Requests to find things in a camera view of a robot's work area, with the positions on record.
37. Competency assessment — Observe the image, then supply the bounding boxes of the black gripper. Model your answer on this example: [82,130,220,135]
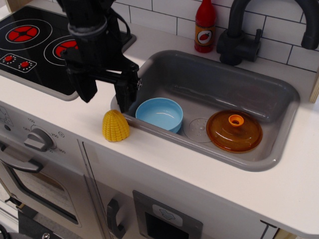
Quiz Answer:
[62,32,140,113]

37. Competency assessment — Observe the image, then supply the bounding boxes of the yellow toy corn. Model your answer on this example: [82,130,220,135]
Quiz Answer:
[102,110,130,142]

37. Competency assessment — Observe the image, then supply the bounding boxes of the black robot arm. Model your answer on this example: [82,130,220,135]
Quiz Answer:
[58,0,141,113]

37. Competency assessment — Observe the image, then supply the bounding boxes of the light blue bowl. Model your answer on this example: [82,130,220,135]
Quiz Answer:
[135,98,183,133]

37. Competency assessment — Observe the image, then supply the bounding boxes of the grey plastic sink basin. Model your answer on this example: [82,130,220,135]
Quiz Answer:
[124,50,300,171]

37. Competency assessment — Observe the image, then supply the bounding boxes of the clear sink drain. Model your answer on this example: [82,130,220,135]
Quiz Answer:
[188,118,211,143]

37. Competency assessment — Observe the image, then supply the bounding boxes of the grey oven knob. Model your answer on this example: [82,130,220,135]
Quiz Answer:
[24,128,54,152]

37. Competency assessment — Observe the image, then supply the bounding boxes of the black toy stovetop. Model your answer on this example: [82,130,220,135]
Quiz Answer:
[0,5,137,102]

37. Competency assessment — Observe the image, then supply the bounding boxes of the oven door with window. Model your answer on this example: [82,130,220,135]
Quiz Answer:
[0,143,104,239]

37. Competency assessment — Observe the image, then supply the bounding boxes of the red ketchup bottle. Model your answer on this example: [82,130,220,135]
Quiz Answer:
[194,0,216,53]

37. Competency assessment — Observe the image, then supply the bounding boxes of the black toy faucet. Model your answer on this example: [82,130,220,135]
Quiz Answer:
[216,0,319,66]

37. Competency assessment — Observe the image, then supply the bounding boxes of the orange transparent pot lid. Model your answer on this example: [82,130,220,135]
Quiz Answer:
[206,110,263,153]

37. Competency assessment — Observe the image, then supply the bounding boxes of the grey dishwasher panel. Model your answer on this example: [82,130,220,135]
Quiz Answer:
[133,190,203,239]

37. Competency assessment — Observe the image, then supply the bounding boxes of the grey oven door handle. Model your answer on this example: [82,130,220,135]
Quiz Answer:
[0,142,43,173]

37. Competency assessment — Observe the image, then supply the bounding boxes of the grey cabinet door handle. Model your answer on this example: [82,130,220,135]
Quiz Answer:
[106,199,126,239]

